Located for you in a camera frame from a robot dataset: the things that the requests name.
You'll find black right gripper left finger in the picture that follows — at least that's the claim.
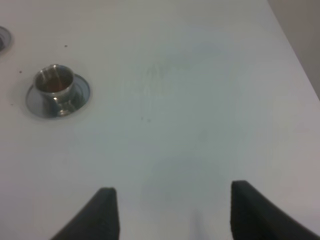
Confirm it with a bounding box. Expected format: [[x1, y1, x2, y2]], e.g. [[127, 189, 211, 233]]
[[53, 187, 120, 240]]

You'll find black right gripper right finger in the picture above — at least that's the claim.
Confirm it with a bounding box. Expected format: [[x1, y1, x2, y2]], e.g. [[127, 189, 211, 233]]
[[230, 180, 320, 240]]

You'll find far stainless steel saucer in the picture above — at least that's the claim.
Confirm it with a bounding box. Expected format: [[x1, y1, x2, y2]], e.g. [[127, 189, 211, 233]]
[[25, 74, 91, 119]]

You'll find far stainless steel teacup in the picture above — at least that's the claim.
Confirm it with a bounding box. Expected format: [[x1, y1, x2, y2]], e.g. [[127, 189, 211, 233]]
[[33, 64, 76, 117]]

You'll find round steel teapot tray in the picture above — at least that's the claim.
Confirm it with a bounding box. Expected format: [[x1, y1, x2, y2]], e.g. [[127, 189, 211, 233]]
[[0, 26, 13, 52]]

